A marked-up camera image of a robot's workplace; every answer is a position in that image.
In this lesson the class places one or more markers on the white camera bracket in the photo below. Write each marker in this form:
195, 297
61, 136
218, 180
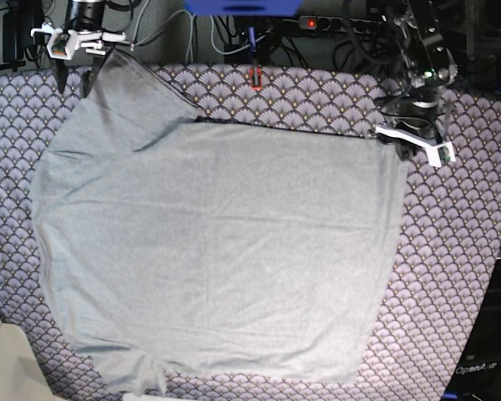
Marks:
64, 43
438, 154

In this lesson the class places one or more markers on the black OpenArm box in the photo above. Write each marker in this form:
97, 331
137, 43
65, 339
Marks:
478, 373

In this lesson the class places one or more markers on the black power adapter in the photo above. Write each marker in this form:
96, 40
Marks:
18, 22

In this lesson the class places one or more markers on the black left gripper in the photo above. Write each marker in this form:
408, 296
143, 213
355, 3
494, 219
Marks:
417, 117

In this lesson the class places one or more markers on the red table clamp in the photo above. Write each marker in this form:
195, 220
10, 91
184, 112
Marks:
255, 77

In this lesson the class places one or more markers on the blue clamp handle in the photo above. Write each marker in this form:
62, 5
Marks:
251, 35

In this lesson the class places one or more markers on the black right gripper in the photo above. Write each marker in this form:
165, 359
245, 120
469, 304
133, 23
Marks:
60, 69

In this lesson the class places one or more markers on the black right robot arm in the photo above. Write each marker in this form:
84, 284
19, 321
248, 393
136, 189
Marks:
85, 8

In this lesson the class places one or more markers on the black power strip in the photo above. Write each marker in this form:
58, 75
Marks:
335, 24

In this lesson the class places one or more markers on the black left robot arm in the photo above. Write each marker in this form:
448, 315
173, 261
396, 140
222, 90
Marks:
430, 66

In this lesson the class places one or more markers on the white foam board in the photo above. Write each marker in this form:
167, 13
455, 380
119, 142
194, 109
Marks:
20, 376

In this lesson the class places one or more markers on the light grey T-shirt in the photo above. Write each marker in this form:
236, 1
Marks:
170, 244

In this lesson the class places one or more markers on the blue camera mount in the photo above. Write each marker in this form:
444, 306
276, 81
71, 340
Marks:
243, 7

